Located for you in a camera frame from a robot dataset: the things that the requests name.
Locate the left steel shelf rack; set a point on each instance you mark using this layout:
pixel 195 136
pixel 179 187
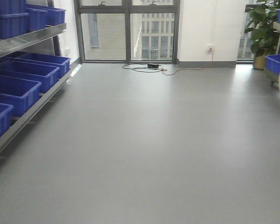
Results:
pixel 31 42

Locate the steel shelf rack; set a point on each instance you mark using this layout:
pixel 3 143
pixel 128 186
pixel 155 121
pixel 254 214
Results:
pixel 31 42
pixel 278 46

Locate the right steel shelf rack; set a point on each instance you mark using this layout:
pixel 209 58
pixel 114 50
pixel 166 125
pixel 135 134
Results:
pixel 278 46

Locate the black power adapter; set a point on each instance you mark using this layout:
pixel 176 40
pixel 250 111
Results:
pixel 152 66

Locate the black framed window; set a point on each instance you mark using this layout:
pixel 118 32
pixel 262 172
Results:
pixel 127 30

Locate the blue crate lower back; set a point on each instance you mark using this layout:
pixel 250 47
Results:
pixel 58 61

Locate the blue crate upper back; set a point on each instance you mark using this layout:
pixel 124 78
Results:
pixel 54 16

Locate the yellow plant pot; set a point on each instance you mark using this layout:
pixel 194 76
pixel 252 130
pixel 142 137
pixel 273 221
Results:
pixel 259 62

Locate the blue crate upper middle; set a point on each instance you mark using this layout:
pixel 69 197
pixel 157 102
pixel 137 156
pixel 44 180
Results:
pixel 36 19

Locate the blue crate right lower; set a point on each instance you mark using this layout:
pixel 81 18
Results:
pixel 273 63

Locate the green potted plant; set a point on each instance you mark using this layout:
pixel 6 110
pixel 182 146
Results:
pixel 263 36

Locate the blue crate upper front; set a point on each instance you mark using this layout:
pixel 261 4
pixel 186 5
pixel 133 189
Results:
pixel 13 17

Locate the wall power socket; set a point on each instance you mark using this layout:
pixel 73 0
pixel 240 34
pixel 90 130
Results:
pixel 209 49

